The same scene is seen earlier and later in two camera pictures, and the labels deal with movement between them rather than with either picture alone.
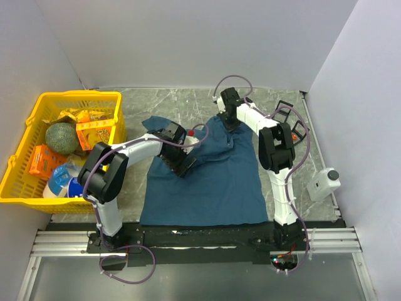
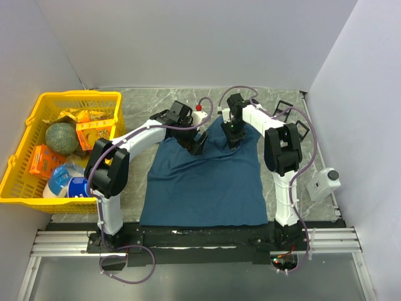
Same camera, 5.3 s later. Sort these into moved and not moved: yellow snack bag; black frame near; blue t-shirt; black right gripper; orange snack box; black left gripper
Moved: black right gripper; black left gripper
Not moved: yellow snack bag; blue t-shirt; orange snack box; black frame near
